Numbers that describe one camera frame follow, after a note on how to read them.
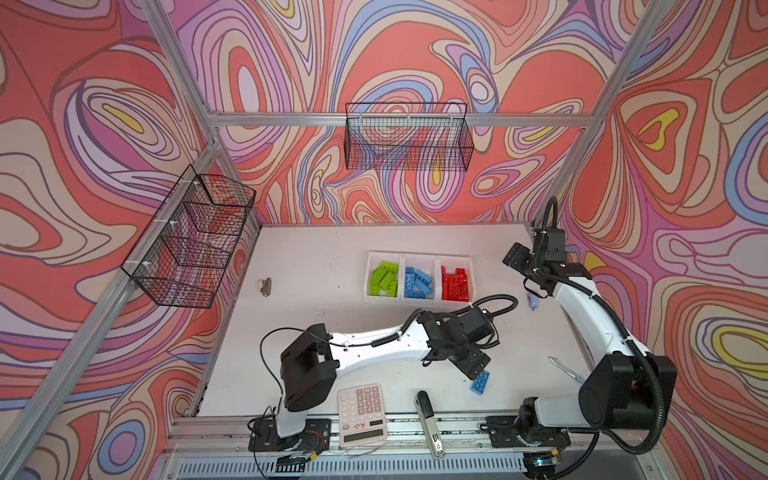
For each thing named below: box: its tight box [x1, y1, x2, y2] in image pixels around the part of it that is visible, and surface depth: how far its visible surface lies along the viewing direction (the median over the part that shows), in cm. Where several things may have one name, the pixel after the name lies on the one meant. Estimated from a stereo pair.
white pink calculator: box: [338, 383, 388, 448], surface depth 76 cm
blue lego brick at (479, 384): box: [470, 370, 490, 395], surface depth 82 cm
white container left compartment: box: [364, 251, 404, 304], surface depth 100 cm
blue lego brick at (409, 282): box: [404, 267, 415, 298], surface depth 101 cm
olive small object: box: [260, 277, 272, 297], surface depth 103 cm
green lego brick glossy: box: [370, 267, 394, 296], surface depth 103 cm
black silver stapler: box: [414, 390, 446, 460], surface depth 74 cm
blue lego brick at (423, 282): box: [414, 269, 433, 295], surface depth 102 cm
